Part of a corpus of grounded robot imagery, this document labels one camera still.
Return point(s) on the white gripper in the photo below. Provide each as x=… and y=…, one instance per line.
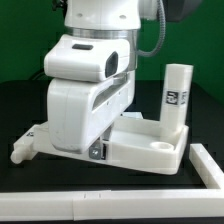
x=80, y=112

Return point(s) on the white desk top tray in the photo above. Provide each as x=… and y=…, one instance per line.
x=133, y=144

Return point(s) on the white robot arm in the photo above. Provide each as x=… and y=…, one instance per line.
x=141, y=22

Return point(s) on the white marker sheet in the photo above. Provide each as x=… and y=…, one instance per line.
x=137, y=115

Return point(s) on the white L-shaped fence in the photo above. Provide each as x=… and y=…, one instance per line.
x=134, y=204

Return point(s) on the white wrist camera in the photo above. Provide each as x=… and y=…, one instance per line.
x=85, y=59

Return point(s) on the black camera stand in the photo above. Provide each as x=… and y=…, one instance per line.
x=59, y=4

